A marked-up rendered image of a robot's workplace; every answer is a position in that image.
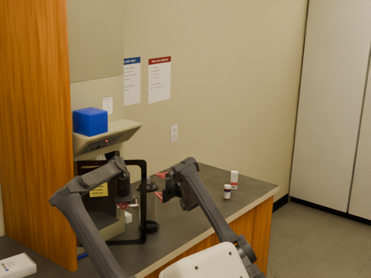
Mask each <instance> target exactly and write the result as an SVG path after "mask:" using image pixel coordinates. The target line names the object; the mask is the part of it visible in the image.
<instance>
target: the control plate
mask: <svg viewBox="0 0 371 278"><path fill-rule="evenodd" d="M122 135H123V134H122ZM122 135H118V136H114V137H111V138H107V139H104V140H101V141H97V142H93V143H90V144H89V145H88V146H87V147H86V149H85V150H84V151H83V152H82V153H81V154H84V153H87V152H91V151H94V150H97V149H100V148H104V147H107V146H111V145H114V144H115V143H116V141H117V140H118V139H119V138H121V136H122ZM114 138H115V139H114ZM106 140H107V142H106ZM112 143H113V144H112ZM107 144H109V145H107ZM100 145H101V146H100ZM103 145H105V146H103ZM98 146H100V147H99V148H97V147H98ZM92 148H94V150H91V149H92ZM96 148H97V149H96ZM86 150H88V151H86Z"/></svg>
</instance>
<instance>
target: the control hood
mask: <svg viewBox="0 0 371 278"><path fill-rule="evenodd" d="M141 126H142V123H139V122H135V121H131V120H127V119H121V120H118V121H113V122H109V123H108V132H106V133H102V134H99V135H95V136H91V137H88V136H85V135H81V134H79V133H75V132H72V147H73V157H76V156H80V155H81V153H82V152H83V151H84V150H85V149H86V147H87V146H88V145H89V144H90V143H93V142H97V141H101V140H104V139H107V138H111V137H114V136H118V135H122V134H123V135H122V136H121V138H119V139H118V140H117V141H116V143H115V144H118V143H121V142H125V141H128V140H129V139H130V138H131V137H132V136H133V135H134V134H135V133H136V131H137V130H138V129H139V128H140V127H141Z"/></svg>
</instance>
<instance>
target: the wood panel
mask: <svg viewBox="0 0 371 278"><path fill-rule="evenodd" d="M73 178H74V173H73V147H72V120H71V94H70V68H69V53H68V27H67V1H66V0H0V180H1V192H2V205H3V217H4V229H5V235H7V236H9V237H11V238H12V239H14V240H16V241H17V242H19V243H21V244H23V245H24V246H26V247H28V248H30V249H32V250H33V251H35V252H37V253H39V254H41V255H42V256H44V257H46V258H48V259H49V260H51V261H53V262H55V263H57V264H58V265H60V266H62V267H63V268H65V269H67V270H69V271H70V272H74V271H76V270H77V269H78V267H77V240H76V234H75V232H74V231H73V229H72V227H71V226H70V224H69V222H68V220H67V219H66V217H65V216H64V215H63V214H62V213H61V211H60V210H58V209H57V207H56V206H54V207H52V206H51V205H50V203H49V199H50V197H52V196H53V194H54V193H55V192H56V191H57V190H58V189H60V188H62V187H63V186H64V185H66V184H67V183H68V182H69V181H70V180H72V179H73Z"/></svg>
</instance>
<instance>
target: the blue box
mask: <svg viewBox="0 0 371 278"><path fill-rule="evenodd" d="M73 131H74V132H75V133H79V134H81V135H85V136H88V137H91V136H95V135H99V134H102V133H106V132H108V111H106V110H102V109H97V108H93V107H90V108H85V109H79V110H75V111H73Z"/></svg>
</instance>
